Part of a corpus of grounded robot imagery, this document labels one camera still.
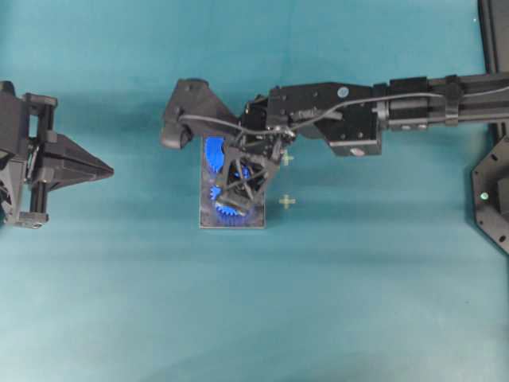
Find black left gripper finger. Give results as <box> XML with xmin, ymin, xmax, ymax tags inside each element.
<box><xmin>44</xmin><ymin>134</ymin><xmax>114</xmax><ymax>172</ymax></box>
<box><xmin>37</xmin><ymin>169</ymin><xmax>115</xmax><ymax>184</ymax></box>

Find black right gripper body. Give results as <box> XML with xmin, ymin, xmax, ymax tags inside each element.
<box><xmin>224</xmin><ymin>95</ymin><xmax>293</xmax><ymax>169</ymax></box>

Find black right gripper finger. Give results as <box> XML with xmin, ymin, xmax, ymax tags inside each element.
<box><xmin>217</xmin><ymin>146</ymin><xmax>243</xmax><ymax>198</ymax></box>
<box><xmin>222</xmin><ymin>157</ymin><xmax>281</xmax><ymax>208</ymax></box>

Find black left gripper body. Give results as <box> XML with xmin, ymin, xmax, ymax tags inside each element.
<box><xmin>1</xmin><ymin>80</ymin><xmax>58</xmax><ymax>228</ymax></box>

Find small blue plastic gear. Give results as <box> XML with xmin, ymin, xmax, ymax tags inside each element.
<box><xmin>214</xmin><ymin>201</ymin><xmax>248</xmax><ymax>217</ymax></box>

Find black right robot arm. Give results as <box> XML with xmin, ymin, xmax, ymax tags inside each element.
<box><xmin>210</xmin><ymin>72</ymin><xmax>508</xmax><ymax>215</ymax></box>

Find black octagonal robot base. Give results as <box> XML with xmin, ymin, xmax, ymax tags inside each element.
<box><xmin>471</xmin><ymin>134</ymin><xmax>508</xmax><ymax>255</ymax></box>

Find large blue plastic gear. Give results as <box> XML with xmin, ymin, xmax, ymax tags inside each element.
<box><xmin>204</xmin><ymin>137</ymin><xmax>224</xmax><ymax>173</ymax></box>

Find medium blue plastic gear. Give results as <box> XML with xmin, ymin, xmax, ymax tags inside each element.
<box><xmin>209</xmin><ymin>185</ymin><xmax>222</xmax><ymax>203</ymax></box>

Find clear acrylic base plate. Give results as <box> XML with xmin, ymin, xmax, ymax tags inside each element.
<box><xmin>200</xmin><ymin>138</ymin><xmax>266</xmax><ymax>229</ymax></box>

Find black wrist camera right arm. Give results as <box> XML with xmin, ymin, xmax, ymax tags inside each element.
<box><xmin>160</xmin><ymin>79</ymin><xmax>239</xmax><ymax>150</ymax></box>

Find black frame rail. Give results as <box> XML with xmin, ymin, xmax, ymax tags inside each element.
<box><xmin>476</xmin><ymin>0</ymin><xmax>509</xmax><ymax>138</ymax></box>

